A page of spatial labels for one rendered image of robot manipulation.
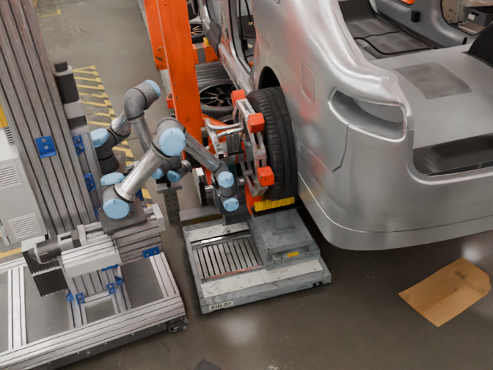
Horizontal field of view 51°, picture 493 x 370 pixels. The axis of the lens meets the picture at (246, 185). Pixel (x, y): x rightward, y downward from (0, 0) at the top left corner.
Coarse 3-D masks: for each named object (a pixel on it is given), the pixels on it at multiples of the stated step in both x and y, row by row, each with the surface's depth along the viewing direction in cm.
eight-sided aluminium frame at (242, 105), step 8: (240, 104) 290; (248, 104) 289; (248, 128) 277; (256, 152) 274; (264, 152) 274; (256, 160) 275; (264, 160) 276; (248, 168) 326; (256, 168) 278; (248, 176) 321; (256, 176) 282; (248, 184) 313; (256, 184) 285; (256, 192) 293
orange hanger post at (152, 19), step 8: (144, 0) 467; (152, 0) 469; (144, 8) 483; (152, 8) 473; (152, 16) 477; (152, 24) 481; (152, 32) 485; (160, 32) 486; (152, 40) 489; (160, 40) 491; (152, 48) 503; (160, 48) 494; (160, 56) 498; (160, 64) 502
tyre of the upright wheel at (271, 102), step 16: (256, 96) 284; (272, 96) 284; (272, 112) 275; (288, 112) 276; (272, 128) 272; (288, 128) 272; (272, 144) 271; (288, 144) 273; (272, 160) 274; (288, 160) 274; (288, 176) 279; (272, 192) 289; (288, 192) 292
